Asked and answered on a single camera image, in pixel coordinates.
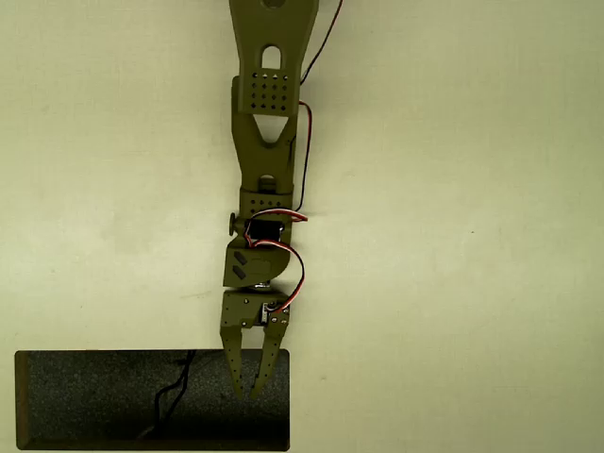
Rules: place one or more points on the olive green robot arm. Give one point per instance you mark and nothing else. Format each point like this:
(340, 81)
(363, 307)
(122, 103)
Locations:
(262, 156)

